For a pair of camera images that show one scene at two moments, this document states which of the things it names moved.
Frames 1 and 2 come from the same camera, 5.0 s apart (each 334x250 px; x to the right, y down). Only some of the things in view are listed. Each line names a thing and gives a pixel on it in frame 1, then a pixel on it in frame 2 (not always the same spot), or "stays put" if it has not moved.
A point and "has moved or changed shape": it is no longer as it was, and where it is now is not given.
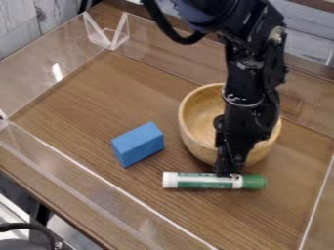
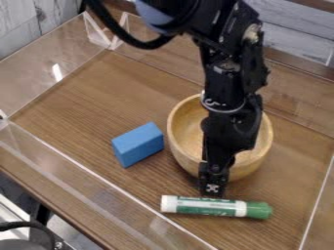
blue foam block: (139, 144) stays put
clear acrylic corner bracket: (98, 37) stays put
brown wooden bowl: (200, 107) has moved or changed shape
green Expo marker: (210, 181) to (216, 206)
